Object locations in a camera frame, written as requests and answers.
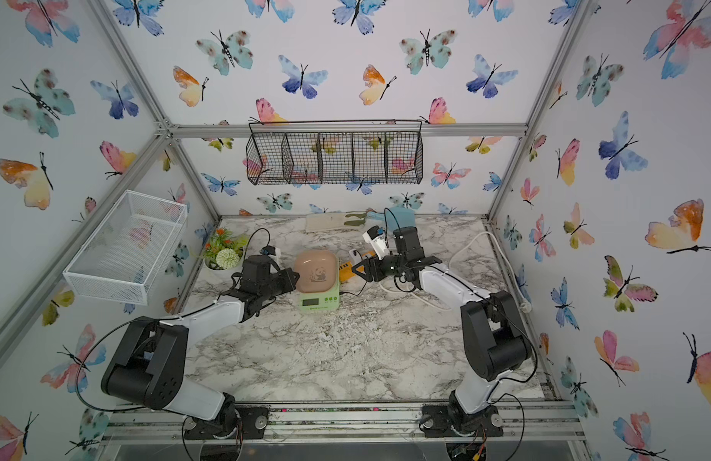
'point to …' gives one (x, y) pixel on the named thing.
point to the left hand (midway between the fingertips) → (303, 271)
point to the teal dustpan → (396, 217)
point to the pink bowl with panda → (318, 270)
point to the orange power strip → (345, 269)
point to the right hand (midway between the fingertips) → (361, 263)
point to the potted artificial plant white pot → (225, 263)
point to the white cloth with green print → (334, 221)
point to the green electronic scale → (326, 301)
